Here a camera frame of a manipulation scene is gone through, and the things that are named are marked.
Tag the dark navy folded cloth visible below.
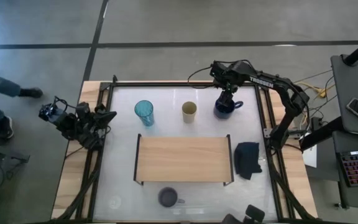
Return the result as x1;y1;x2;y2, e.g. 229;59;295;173
234;141;263;180

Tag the grey metal stand bar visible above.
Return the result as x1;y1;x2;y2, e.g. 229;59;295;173
0;139;30;164

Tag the black cable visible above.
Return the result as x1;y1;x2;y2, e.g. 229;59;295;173
300;75;338;121

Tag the black slanted support bar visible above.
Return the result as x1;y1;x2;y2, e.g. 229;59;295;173
298;116;343;152

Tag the grey mug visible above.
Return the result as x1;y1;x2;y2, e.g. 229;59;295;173
157;186;186;208

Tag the black power strip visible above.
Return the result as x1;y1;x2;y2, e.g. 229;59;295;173
310;116;323;131

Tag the black metal table frame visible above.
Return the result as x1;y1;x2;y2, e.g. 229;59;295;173
51;74;318;223

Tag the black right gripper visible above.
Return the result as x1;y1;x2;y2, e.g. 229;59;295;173
209;60;249;108

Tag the person's black shoe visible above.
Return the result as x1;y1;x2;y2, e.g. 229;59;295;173
19;87;44;99
0;115;15;139

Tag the yellow cable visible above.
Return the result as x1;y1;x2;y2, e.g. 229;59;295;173
295;81;328;125

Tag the dark blue mug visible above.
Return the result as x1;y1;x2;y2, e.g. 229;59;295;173
213;98;244;120

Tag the teal transparent tumbler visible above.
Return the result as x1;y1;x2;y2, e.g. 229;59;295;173
134;100;155;128

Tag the black boxy device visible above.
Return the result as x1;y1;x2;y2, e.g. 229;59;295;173
222;204;265;224

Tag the beige plastic cup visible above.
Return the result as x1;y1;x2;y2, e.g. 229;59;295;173
181;101;198;124

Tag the grey keyboard desk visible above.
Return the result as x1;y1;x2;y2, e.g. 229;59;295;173
332;130;358;211

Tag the wooden shelf tray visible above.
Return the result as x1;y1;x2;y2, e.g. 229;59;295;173
133;133;235;187

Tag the white table sheet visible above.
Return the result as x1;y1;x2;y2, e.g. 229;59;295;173
93;85;278;222

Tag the grey metal mounting bracket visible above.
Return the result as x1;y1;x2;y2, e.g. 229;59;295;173
263;128;304;139

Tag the grey side desk top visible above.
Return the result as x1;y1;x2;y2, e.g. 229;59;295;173
330;54;358;138

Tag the white paper sheet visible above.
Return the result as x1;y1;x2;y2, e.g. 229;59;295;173
301;144;318;169

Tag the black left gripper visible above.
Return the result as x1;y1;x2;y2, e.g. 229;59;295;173
86;104;118;134

